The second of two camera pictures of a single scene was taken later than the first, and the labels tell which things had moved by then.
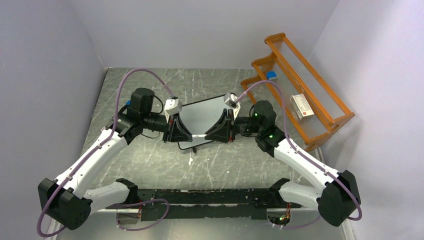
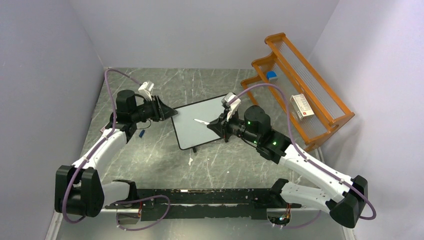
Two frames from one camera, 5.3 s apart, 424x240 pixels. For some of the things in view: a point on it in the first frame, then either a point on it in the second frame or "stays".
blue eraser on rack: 271,75 stays
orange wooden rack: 310,107 stays
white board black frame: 199,117 stays
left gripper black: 178,131 to 161,112
